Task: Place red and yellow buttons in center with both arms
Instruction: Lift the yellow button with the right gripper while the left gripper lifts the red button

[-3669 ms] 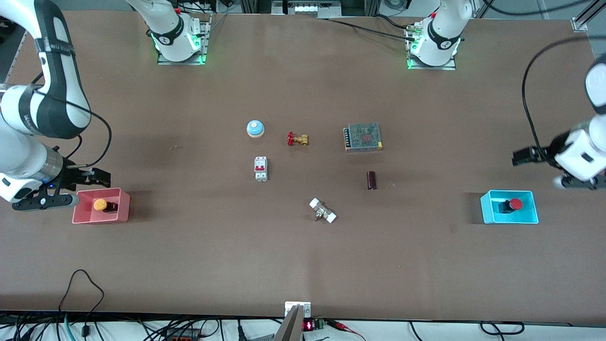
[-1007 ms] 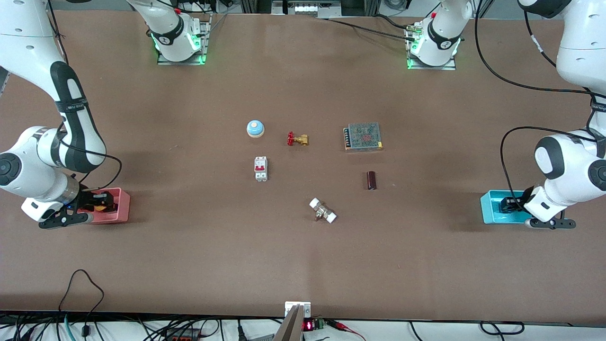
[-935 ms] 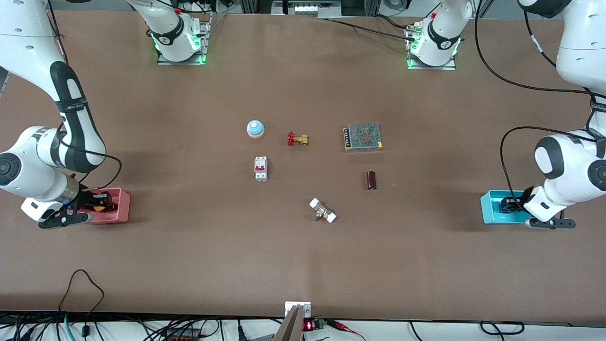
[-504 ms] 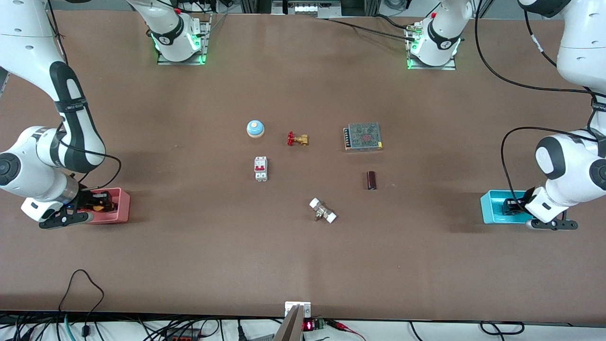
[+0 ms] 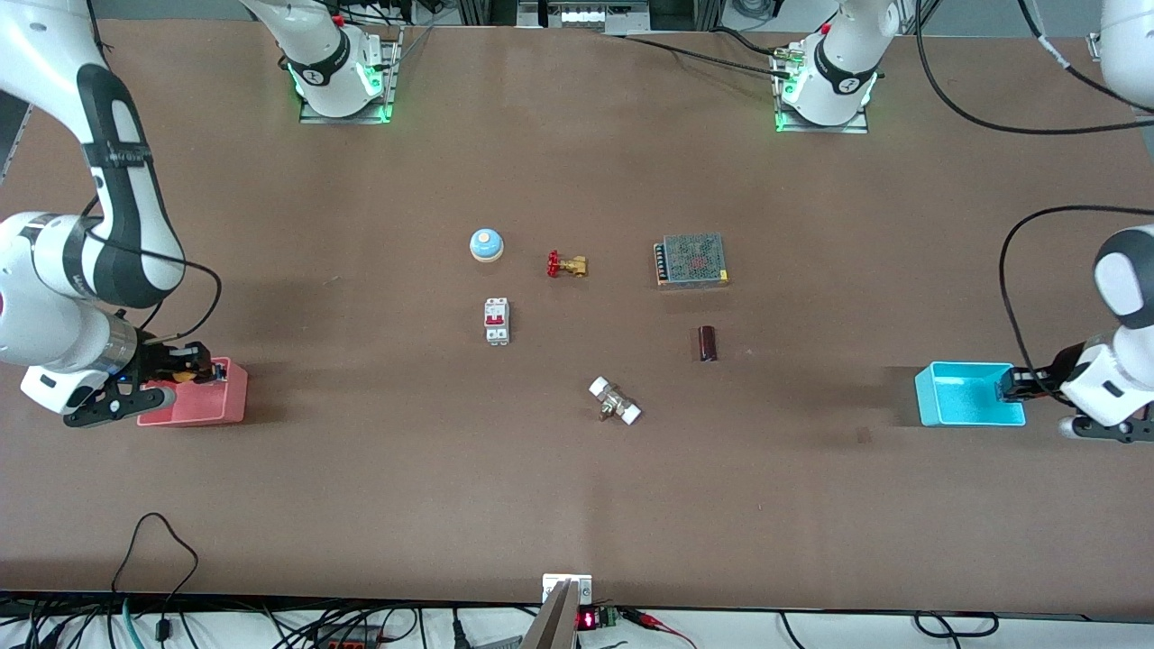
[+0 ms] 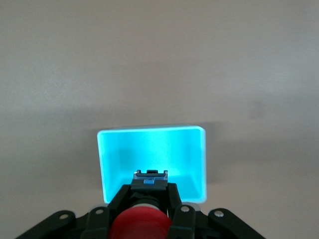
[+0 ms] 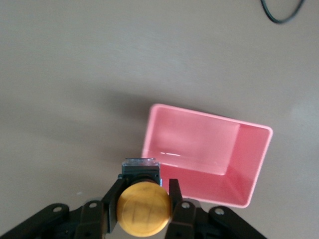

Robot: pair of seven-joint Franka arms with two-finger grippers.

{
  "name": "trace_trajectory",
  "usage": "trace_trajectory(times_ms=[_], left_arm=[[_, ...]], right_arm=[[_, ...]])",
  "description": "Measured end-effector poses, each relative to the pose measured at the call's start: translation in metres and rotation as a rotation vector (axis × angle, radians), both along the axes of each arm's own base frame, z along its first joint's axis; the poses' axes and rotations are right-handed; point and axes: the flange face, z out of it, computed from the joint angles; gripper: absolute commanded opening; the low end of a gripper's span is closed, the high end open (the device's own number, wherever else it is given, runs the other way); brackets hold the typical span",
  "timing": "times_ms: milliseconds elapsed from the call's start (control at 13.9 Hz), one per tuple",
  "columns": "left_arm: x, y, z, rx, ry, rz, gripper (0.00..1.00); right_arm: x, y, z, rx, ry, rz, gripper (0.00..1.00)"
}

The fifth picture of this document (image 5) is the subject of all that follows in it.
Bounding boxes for pink plastic bin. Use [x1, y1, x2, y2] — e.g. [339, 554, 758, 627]
[137, 357, 248, 426]

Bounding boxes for cyan plastic bin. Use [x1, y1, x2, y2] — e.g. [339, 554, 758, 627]
[914, 361, 1027, 427]

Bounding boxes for metal mesh power supply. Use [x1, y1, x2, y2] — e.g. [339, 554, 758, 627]
[654, 233, 730, 290]

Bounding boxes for metal fitting with white caps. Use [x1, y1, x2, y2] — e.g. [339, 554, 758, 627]
[589, 377, 643, 426]

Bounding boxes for white vented box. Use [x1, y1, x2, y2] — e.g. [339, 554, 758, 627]
[517, 0, 652, 35]

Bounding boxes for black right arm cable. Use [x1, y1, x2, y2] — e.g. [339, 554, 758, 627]
[83, 0, 223, 351]

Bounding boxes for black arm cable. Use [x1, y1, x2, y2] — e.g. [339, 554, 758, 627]
[83, 0, 223, 351]
[915, 0, 1154, 398]

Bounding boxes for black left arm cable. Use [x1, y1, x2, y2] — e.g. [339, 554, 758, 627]
[915, 0, 1154, 398]

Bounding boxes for thin black looped cable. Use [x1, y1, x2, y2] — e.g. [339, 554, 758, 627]
[110, 512, 201, 643]

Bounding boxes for black coiled cable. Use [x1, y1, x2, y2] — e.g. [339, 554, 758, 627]
[913, 611, 1000, 639]

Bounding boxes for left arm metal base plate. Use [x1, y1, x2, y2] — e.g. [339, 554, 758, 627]
[774, 50, 870, 135]

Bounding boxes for black cable with white tag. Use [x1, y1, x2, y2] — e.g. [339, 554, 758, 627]
[1019, 0, 1154, 116]

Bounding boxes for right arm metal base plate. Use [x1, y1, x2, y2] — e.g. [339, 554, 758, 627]
[299, 25, 404, 125]

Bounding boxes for white table edge bracket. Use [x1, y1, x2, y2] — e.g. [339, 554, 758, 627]
[542, 573, 593, 605]

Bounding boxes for grey metal camera pole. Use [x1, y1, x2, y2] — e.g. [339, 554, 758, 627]
[520, 580, 579, 649]

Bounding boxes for red alligator clip wire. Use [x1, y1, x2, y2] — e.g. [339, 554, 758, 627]
[620, 608, 700, 649]

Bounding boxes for short black table cable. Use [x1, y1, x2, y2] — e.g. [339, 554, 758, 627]
[712, 27, 794, 57]

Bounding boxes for long black table cable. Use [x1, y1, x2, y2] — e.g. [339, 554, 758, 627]
[620, 36, 787, 75]

